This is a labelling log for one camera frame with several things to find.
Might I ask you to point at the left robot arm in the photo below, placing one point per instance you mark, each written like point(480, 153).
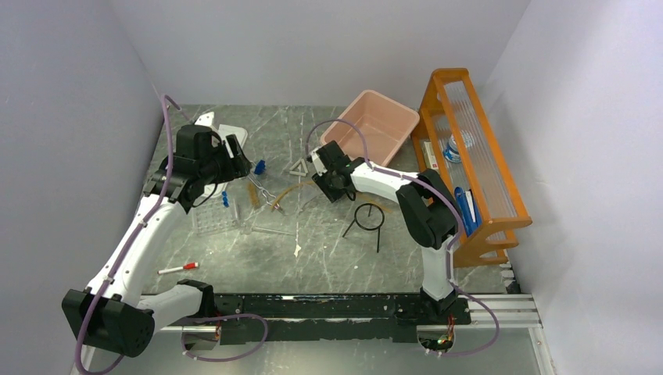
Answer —
point(110, 313)

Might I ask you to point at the glass stirring rod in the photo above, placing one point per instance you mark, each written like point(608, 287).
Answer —
point(264, 230)

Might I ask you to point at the metal crucible tongs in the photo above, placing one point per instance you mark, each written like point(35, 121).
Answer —
point(269, 198)

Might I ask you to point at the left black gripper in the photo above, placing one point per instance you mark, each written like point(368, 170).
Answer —
point(234, 167)

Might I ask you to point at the blue pen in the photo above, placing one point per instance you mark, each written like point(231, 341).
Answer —
point(470, 215)

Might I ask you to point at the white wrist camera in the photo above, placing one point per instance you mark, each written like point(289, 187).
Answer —
point(206, 119)
point(315, 160)

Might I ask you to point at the clear well plate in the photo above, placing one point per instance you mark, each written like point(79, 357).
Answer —
point(213, 217)

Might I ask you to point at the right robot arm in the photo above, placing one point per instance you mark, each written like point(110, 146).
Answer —
point(427, 207)

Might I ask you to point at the white blue bottle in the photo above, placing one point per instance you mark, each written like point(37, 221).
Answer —
point(451, 151)

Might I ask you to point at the red white marker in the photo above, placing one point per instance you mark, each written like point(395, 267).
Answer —
point(188, 266)

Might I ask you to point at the blue plastic clip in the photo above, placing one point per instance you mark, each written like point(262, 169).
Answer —
point(260, 167)

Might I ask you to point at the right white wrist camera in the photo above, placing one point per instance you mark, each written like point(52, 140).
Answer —
point(315, 160)

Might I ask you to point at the orange wooden rack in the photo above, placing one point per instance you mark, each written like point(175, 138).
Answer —
point(449, 106)

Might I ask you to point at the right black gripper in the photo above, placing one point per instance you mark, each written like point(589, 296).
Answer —
point(332, 195)

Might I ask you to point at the black iron ring stand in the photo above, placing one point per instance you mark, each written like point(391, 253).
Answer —
point(370, 218)

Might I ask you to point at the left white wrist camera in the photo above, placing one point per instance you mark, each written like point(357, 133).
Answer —
point(206, 119)

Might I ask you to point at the pink plastic bin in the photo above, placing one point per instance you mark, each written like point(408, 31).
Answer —
point(384, 123)

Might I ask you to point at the tan bottle brush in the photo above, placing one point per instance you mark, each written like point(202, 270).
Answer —
point(253, 196)

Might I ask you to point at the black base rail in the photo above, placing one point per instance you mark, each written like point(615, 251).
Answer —
point(398, 317)

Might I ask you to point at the yellow rubber tube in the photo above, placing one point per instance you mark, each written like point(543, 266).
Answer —
point(308, 190)

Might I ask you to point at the white plastic tray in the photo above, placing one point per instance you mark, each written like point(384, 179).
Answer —
point(214, 188)

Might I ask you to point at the small white box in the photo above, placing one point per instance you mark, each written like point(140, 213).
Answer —
point(429, 156)

